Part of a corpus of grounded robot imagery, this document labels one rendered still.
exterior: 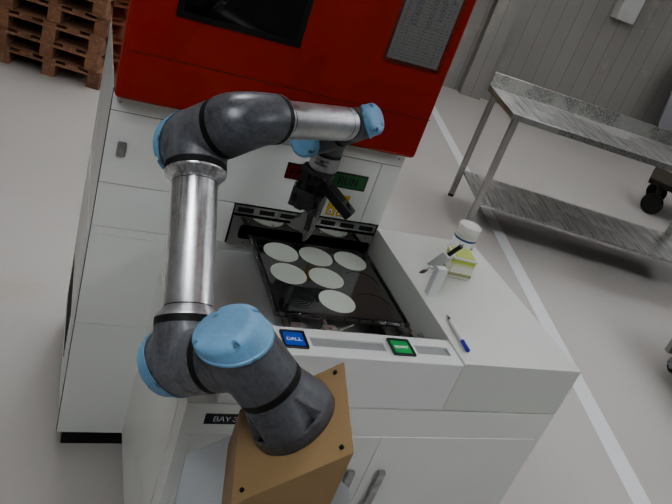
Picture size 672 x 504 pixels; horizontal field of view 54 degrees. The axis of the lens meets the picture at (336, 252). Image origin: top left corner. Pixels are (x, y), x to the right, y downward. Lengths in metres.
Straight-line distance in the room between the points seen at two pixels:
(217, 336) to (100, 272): 0.96
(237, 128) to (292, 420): 0.51
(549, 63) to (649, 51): 1.39
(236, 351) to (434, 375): 0.66
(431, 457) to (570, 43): 8.77
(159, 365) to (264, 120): 0.46
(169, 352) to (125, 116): 0.78
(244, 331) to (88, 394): 1.27
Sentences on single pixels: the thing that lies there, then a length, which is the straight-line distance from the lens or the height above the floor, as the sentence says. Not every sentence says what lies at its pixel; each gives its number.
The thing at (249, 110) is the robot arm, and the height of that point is 1.41.
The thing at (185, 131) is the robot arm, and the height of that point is 1.33.
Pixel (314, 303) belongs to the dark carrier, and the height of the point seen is 0.90.
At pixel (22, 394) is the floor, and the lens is 2.59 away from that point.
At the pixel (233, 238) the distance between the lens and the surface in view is 1.92.
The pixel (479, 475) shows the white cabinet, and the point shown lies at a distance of 1.92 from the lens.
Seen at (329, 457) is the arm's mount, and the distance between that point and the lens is 1.08.
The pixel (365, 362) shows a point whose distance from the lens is 1.46.
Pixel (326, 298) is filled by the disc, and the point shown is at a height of 0.90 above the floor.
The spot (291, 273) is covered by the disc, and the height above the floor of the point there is 0.90.
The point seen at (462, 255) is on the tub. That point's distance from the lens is 1.92.
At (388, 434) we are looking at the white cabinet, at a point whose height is 0.74.
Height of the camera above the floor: 1.78
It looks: 27 degrees down
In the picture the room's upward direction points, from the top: 20 degrees clockwise
